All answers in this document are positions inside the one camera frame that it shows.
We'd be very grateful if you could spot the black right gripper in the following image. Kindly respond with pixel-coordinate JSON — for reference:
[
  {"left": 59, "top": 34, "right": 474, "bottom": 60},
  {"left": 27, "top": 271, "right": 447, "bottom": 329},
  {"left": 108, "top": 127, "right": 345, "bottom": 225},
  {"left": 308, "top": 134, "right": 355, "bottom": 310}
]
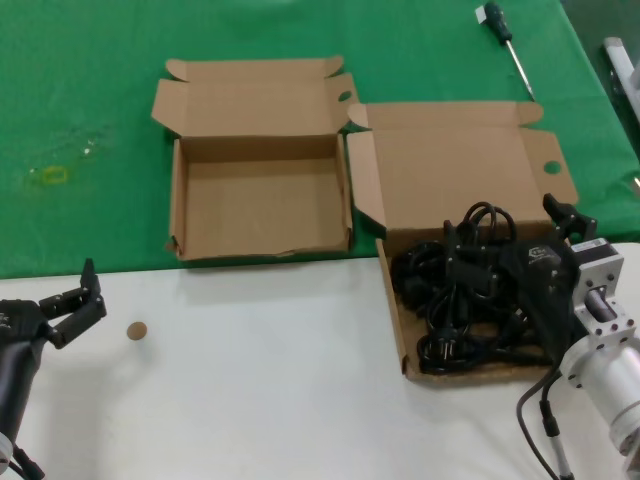
[{"left": 442, "top": 193, "right": 598, "bottom": 365}]

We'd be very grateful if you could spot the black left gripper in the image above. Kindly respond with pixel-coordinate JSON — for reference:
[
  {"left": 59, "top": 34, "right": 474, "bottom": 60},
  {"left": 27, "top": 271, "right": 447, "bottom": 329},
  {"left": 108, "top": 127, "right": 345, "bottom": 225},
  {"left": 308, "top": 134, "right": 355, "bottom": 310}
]
[{"left": 0, "top": 257, "right": 108, "bottom": 350}]

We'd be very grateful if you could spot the black power cable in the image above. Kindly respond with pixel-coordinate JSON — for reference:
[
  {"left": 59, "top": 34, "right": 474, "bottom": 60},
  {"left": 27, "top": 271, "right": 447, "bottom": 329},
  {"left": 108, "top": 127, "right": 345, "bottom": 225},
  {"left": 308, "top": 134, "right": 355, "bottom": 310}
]
[
  {"left": 444, "top": 200, "right": 519, "bottom": 251},
  {"left": 389, "top": 234, "right": 531, "bottom": 334},
  {"left": 416, "top": 329, "right": 554, "bottom": 375}
]

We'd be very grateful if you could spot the cardboard box with open lid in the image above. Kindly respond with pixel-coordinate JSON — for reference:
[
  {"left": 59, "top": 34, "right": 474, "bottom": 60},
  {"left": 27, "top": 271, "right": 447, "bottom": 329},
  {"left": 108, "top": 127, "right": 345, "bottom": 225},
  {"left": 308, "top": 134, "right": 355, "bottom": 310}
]
[
  {"left": 151, "top": 55, "right": 360, "bottom": 262},
  {"left": 345, "top": 101, "right": 581, "bottom": 385}
]

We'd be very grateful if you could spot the green table cloth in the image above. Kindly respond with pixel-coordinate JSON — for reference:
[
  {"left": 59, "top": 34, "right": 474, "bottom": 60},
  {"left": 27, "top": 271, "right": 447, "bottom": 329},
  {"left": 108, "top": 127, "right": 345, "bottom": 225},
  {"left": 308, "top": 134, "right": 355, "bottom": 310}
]
[{"left": 0, "top": 0, "right": 640, "bottom": 279}]

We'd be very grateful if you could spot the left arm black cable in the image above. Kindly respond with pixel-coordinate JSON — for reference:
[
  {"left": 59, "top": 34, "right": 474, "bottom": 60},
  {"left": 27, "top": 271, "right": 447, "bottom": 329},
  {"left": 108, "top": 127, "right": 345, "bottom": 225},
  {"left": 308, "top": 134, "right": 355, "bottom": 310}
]
[{"left": 0, "top": 442, "right": 46, "bottom": 480}]

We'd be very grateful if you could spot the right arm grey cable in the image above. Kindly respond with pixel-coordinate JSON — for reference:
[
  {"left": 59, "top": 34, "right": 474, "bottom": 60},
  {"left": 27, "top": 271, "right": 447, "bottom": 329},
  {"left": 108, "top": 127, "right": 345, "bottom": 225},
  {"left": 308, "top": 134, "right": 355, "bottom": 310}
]
[{"left": 516, "top": 372, "right": 576, "bottom": 480}]

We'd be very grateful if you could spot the grey metal bracket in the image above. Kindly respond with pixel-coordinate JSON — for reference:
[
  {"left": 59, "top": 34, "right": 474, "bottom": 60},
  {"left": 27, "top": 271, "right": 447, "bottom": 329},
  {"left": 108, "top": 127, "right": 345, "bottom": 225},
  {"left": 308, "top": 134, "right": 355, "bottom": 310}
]
[{"left": 602, "top": 37, "right": 640, "bottom": 121}]

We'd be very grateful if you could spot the green handled screwdriver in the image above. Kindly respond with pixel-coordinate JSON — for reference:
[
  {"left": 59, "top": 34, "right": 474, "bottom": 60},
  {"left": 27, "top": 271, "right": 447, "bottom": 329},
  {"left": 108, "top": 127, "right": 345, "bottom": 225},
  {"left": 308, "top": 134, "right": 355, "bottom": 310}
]
[{"left": 474, "top": 1, "right": 536, "bottom": 101}]

